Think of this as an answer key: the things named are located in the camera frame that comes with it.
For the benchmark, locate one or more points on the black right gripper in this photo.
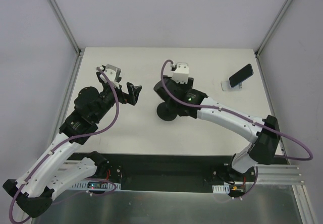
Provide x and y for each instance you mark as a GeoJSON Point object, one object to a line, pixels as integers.
{"type": "Point", "coordinates": [166, 89]}

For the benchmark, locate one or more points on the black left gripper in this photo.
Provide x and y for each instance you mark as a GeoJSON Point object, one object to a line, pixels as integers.
{"type": "Point", "coordinates": [125, 94]}

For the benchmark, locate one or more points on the black round-base phone holder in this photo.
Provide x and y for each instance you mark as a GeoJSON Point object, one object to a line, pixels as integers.
{"type": "Point", "coordinates": [166, 111]}

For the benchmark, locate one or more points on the blue smartphone black screen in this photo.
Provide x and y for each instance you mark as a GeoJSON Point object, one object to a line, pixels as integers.
{"type": "Point", "coordinates": [241, 75]}

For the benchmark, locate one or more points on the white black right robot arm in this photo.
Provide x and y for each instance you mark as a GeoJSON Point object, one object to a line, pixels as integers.
{"type": "Point", "coordinates": [260, 133]}

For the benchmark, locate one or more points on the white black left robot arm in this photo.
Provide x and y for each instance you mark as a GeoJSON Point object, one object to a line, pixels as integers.
{"type": "Point", "coordinates": [35, 191]}

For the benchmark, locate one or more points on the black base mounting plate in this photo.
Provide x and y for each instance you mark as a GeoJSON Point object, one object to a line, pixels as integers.
{"type": "Point", "coordinates": [173, 173]}

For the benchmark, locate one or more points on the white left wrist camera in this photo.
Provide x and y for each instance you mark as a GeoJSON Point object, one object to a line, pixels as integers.
{"type": "Point", "coordinates": [112, 73]}

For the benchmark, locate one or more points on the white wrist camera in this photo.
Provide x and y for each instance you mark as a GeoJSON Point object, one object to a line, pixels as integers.
{"type": "Point", "coordinates": [112, 73]}
{"type": "Point", "coordinates": [180, 73]}

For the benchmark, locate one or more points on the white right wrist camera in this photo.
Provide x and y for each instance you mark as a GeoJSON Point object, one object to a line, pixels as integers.
{"type": "Point", "coordinates": [180, 73]}

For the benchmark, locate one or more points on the left aluminium frame post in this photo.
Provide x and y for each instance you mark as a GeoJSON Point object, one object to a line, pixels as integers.
{"type": "Point", "coordinates": [64, 25]}

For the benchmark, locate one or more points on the aluminium frame post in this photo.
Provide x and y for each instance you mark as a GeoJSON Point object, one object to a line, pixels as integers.
{"type": "Point", "coordinates": [273, 27]}
{"type": "Point", "coordinates": [64, 25]}

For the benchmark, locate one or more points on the left white cable duct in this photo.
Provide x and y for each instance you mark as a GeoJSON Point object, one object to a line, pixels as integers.
{"type": "Point", "coordinates": [95, 186]}

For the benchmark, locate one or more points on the white cable duct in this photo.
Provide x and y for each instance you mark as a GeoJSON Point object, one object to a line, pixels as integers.
{"type": "Point", "coordinates": [221, 189]}
{"type": "Point", "coordinates": [95, 186]}

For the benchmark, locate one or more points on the right white cable duct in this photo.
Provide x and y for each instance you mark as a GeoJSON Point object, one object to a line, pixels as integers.
{"type": "Point", "coordinates": [221, 189]}

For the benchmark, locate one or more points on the aluminium rail right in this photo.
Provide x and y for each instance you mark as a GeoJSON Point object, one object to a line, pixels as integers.
{"type": "Point", "coordinates": [279, 174]}

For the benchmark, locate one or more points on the right aluminium frame post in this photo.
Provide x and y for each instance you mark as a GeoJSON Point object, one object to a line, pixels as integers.
{"type": "Point", "coordinates": [273, 27]}

